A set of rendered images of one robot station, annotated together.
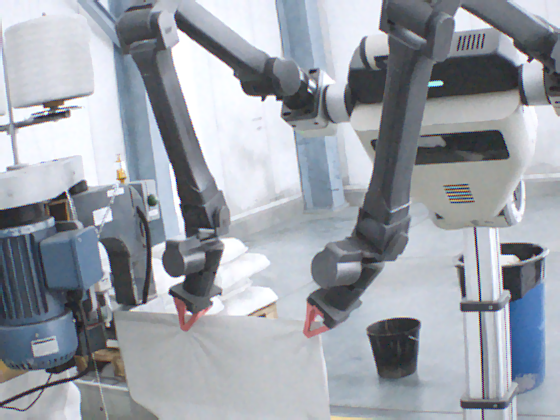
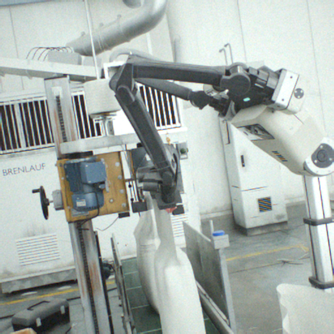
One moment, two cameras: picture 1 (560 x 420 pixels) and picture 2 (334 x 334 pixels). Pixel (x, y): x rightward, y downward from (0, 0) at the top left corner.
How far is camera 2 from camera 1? 1.58 m
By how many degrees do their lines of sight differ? 50
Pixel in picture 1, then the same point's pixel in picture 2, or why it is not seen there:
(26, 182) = (73, 144)
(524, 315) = not seen: outside the picture
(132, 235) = not seen: hidden behind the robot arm
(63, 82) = (96, 107)
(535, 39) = (212, 81)
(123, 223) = not seen: hidden behind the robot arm
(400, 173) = (152, 148)
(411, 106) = (138, 122)
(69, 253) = (84, 170)
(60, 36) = (94, 89)
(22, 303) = (75, 186)
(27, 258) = (76, 171)
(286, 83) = (198, 102)
